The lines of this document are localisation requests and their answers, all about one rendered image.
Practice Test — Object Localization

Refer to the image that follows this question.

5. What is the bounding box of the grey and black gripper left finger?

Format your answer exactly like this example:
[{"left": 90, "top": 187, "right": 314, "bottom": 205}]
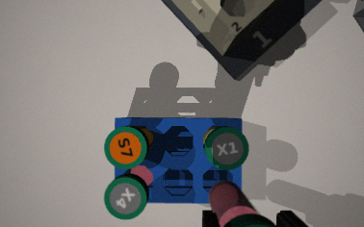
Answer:
[{"left": 202, "top": 210, "right": 220, "bottom": 227}]

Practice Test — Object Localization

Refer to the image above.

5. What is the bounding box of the green-capped tube with grey x1 dot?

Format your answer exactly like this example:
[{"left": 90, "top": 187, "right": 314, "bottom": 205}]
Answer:
[{"left": 203, "top": 126, "right": 249, "bottom": 170}]

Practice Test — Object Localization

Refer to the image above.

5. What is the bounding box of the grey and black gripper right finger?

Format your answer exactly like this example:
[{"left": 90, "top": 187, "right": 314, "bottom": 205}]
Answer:
[{"left": 276, "top": 211, "right": 309, "bottom": 227}]

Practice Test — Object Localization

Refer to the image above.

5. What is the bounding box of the conical tube with pink liquid and green cap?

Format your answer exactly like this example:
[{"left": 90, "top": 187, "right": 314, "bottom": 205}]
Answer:
[{"left": 208, "top": 180, "right": 277, "bottom": 227}]

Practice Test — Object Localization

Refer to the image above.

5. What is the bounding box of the blue tube rack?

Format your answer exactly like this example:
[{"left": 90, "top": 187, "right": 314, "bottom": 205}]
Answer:
[{"left": 115, "top": 117, "right": 242, "bottom": 204}]

